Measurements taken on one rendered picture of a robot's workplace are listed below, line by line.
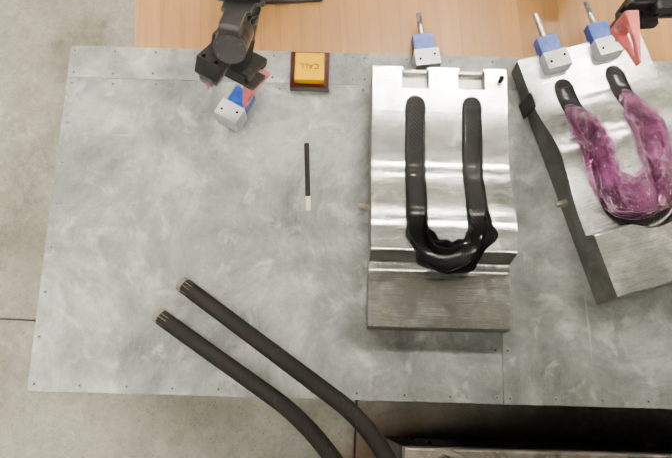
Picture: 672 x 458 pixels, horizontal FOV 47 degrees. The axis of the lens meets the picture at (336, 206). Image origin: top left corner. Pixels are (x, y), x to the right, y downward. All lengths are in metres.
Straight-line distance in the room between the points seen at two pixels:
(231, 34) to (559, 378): 0.86
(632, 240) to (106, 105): 1.05
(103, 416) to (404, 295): 1.18
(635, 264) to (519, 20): 0.57
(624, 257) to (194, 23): 0.97
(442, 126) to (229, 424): 1.16
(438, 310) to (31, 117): 1.60
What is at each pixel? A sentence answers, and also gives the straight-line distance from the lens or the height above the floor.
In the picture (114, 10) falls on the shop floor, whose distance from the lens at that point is 2.68.
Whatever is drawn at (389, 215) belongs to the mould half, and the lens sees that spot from 1.37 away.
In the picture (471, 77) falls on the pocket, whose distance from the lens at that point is 1.55.
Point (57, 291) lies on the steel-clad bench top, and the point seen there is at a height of 0.80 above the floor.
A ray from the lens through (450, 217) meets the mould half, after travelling 1.38.
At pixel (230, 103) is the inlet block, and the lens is 1.53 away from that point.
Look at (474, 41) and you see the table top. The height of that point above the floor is 0.80.
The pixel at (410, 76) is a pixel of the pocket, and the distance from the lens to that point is 1.54.
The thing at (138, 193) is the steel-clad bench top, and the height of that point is 0.80.
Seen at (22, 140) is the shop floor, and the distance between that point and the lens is 2.58.
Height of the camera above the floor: 2.25
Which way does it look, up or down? 75 degrees down
